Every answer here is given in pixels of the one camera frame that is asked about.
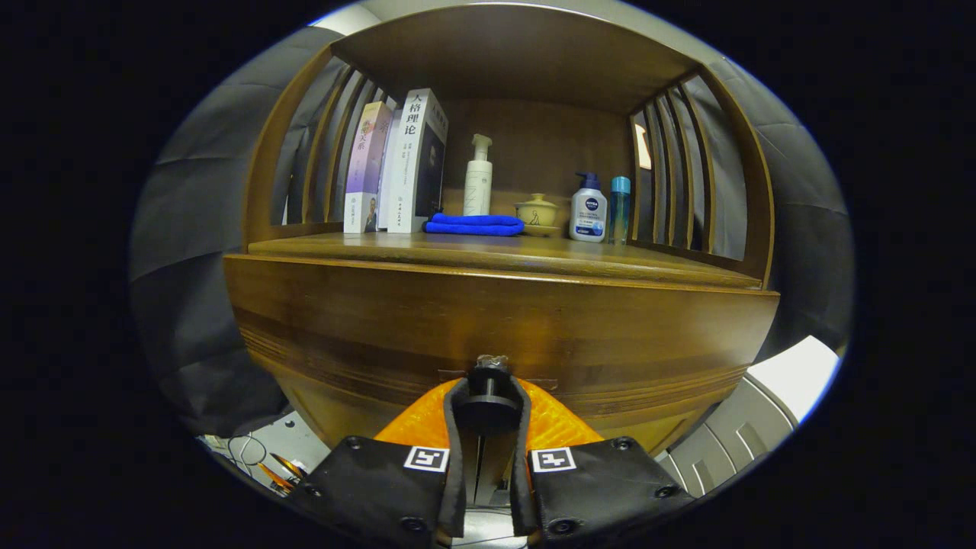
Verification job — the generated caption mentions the purple book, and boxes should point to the purple book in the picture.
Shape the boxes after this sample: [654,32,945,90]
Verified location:
[343,101,393,234]

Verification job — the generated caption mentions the orange striped object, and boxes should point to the orange striped object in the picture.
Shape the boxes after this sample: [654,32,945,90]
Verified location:
[258,452,310,493]

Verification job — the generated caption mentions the brown wooden drawer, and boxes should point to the brown wooden drawer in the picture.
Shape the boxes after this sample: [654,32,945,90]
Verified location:
[226,263,779,458]

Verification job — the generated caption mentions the grey ribbed unit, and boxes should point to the grey ribbed unit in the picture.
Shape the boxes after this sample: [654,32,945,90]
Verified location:
[654,374,800,498]

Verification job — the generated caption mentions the teal bottle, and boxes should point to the teal bottle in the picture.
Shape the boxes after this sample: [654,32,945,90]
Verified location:
[608,176,632,245]

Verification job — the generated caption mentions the yellow lidded teacup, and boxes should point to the yellow lidded teacup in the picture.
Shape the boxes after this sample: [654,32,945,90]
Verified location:
[514,193,561,237]

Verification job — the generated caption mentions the thick white and black book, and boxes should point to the thick white and black book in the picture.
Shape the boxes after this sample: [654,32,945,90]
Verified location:
[387,88,449,234]

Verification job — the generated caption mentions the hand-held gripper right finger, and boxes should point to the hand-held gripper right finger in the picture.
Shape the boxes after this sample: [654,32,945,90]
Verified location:
[507,377,696,549]

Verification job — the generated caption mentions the brown wooden cabinet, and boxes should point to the brown wooden cabinet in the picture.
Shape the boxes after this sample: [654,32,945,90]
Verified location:
[223,4,780,458]

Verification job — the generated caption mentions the brown wooden countertop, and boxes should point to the brown wooden countertop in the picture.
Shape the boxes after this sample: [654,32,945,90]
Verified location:
[223,231,780,298]

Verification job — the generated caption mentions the folded blue cloth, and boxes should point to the folded blue cloth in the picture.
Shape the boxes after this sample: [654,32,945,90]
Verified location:
[424,213,525,237]

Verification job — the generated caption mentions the white flat panel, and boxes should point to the white flat panel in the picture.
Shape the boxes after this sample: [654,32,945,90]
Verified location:
[746,335,841,424]

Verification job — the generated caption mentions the tall white pump bottle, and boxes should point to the tall white pump bottle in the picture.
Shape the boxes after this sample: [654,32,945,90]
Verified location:
[464,134,493,217]

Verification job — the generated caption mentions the white bottle with blue pump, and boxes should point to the white bottle with blue pump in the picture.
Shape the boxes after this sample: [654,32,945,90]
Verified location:
[569,172,608,243]

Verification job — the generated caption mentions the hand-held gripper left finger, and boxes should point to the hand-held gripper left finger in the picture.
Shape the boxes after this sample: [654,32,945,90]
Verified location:
[286,377,477,549]

